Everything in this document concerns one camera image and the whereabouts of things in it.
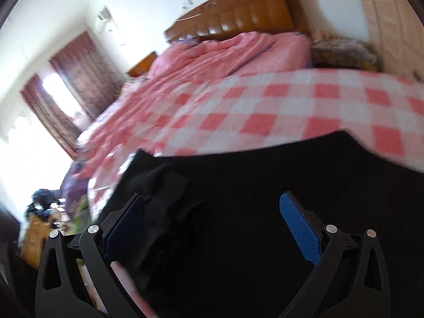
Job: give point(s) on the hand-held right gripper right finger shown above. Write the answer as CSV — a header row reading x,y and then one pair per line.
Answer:
x,y
301,225

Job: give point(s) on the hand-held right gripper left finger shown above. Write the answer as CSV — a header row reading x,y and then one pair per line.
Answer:
x,y
122,225

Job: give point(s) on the black pants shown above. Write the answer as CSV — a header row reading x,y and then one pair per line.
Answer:
x,y
232,205

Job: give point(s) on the purple cloth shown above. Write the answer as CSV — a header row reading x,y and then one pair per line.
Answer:
x,y
76,185

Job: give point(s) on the pink checked bed sheet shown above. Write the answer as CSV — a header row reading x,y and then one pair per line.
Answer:
x,y
298,112

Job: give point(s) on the dark red patterned curtain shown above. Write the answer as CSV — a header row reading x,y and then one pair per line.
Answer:
x,y
86,73
49,116

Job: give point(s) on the brown wooden nightstand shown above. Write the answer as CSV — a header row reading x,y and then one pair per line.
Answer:
x,y
142,64

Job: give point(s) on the nightstand with floral cloth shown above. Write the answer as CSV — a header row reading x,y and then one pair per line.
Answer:
x,y
344,54

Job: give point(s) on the pink duvet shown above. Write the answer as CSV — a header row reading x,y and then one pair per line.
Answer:
x,y
215,63

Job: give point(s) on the white air conditioner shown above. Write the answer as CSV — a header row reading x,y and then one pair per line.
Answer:
x,y
104,16

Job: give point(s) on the wooden bed headboard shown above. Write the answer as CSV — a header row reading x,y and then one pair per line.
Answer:
x,y
248,13

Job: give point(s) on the light wooden wardrobe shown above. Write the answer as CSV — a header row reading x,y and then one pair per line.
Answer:
x,y
391,16

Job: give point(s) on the white wall socket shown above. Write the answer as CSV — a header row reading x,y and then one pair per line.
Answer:
x,y
188,4

